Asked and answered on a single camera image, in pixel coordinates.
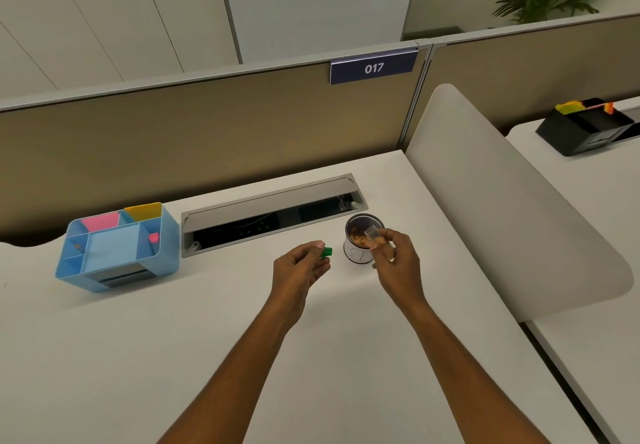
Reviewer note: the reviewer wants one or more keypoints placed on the white tin can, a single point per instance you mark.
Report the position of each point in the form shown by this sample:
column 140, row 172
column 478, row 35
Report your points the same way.
column 356, row 254

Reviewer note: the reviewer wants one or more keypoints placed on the small pink eraser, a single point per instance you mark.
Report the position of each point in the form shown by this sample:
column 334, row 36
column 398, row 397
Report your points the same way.
column 154, row 238

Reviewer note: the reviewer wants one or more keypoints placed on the person's right hand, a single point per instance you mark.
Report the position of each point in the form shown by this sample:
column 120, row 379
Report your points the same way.
column 402, row 274

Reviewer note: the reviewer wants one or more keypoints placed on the pink sticky notes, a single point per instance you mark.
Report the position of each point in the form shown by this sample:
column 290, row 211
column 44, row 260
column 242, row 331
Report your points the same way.
column 101, row 222

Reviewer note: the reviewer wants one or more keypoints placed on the black desk organizer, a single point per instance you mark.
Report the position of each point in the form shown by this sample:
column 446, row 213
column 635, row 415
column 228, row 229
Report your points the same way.
column 575, row 134

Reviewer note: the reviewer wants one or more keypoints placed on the light blue note pad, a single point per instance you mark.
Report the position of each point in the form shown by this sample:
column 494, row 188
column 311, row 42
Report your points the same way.
column 114, row 246

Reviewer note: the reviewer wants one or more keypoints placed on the person's left thumb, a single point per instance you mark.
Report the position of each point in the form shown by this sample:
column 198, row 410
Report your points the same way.
column 307, row 249

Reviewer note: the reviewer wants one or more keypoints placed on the beige desk partition panel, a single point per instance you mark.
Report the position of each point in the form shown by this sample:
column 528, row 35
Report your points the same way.
column 530, row 69
column 200, row 139

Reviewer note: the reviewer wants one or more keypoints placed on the yellow sticky notes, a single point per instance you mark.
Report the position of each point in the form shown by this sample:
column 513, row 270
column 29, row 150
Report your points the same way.
column 570, row 107
column 144, row 211

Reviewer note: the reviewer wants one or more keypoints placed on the blue desk organizer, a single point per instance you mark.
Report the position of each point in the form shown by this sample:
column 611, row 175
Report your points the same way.
column 150, row 264

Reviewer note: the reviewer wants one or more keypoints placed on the person's left hand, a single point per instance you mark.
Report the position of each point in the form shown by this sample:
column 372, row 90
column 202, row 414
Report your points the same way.
column 290, row 279

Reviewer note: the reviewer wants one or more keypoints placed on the orange sticky notes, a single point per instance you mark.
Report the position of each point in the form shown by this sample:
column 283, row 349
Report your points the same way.
column 608, row 108

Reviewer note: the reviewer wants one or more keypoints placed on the person's right thumb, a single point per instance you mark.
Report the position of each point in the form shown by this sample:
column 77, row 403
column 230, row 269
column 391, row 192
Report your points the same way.
column 392, row 236

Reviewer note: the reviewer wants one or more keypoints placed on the pile of small brown items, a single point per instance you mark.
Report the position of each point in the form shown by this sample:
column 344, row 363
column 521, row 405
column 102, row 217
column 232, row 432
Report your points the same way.
column 359, row 236

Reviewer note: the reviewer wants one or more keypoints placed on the small green plastic piece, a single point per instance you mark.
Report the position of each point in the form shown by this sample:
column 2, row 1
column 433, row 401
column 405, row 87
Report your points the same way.
column 326, row 252

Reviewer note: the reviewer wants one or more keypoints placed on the person's right forearm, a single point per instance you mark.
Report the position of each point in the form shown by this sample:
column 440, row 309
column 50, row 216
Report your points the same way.
column 465, row 378

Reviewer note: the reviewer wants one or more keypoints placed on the white rounded side divider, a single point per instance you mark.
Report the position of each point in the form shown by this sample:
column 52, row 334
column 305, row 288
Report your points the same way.
column 500, row 199

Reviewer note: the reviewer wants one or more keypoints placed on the blue number sign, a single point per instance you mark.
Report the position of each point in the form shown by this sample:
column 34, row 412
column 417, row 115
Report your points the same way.
column 373, row 67

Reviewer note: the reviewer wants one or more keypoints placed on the small clear plastic piece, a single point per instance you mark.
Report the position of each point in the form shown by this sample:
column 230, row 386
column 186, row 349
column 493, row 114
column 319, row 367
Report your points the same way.
column 373, row 235

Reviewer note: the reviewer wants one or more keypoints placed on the person's left forearm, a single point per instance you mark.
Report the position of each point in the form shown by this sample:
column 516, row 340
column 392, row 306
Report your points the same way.
column 235, row 378

